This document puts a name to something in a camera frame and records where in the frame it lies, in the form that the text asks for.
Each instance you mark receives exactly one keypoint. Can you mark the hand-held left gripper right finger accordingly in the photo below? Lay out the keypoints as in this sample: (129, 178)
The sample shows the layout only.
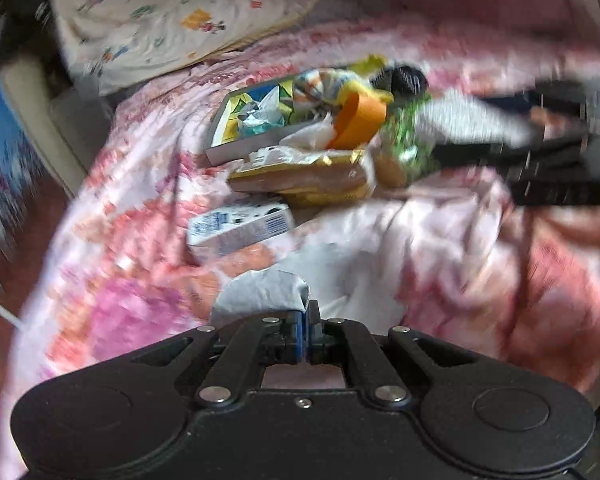
(309, 332)

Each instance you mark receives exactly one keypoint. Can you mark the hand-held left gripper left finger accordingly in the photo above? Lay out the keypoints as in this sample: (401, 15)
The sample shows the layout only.
(294, 340)

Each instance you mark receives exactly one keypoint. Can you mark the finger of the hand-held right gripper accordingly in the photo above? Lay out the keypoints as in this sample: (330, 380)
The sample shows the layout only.
(520, 102)
(480, 156)

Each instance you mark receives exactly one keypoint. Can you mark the grey cloth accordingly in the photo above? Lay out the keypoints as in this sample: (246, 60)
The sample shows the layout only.
(470, 120)

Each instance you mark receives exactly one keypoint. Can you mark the grey face mask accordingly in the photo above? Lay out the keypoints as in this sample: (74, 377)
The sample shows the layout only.
(260, 290)

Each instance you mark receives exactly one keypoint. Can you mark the navy striped sock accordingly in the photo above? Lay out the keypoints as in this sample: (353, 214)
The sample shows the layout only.
(405, 80)

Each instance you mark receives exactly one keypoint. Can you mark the striped sock with yellow cuff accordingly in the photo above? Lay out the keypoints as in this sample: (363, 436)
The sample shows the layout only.
(320, 87)

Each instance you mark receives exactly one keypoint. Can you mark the colourful cardboard box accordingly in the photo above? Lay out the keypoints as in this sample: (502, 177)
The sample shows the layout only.
(225, 145)

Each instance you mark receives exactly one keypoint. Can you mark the pink cloth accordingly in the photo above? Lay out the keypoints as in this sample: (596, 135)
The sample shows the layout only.
(480, 0)

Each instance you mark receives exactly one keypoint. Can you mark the pink floral bed sheet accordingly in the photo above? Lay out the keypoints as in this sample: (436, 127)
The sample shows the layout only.
(420, 260)

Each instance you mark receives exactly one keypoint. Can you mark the white blue carton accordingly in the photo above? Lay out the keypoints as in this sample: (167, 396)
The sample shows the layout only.
(240, 230)

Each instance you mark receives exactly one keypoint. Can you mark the orange tape roll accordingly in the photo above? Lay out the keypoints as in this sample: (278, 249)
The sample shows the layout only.
(365, 110)

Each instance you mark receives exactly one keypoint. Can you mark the bread packet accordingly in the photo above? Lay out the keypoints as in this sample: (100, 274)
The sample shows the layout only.
(305, 180)

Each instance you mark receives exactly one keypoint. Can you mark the cartoon print pillow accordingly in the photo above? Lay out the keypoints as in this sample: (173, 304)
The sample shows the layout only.
(170, 10)

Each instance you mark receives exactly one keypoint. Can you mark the blue printed curtain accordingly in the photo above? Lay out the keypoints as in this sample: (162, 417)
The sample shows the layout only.
(0, 150)

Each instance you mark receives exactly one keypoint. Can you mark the beige wooden board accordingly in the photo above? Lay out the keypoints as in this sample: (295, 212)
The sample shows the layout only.
(25, 90)

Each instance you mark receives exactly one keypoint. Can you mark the dark cloth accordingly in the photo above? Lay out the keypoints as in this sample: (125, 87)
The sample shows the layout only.
(10, 30)

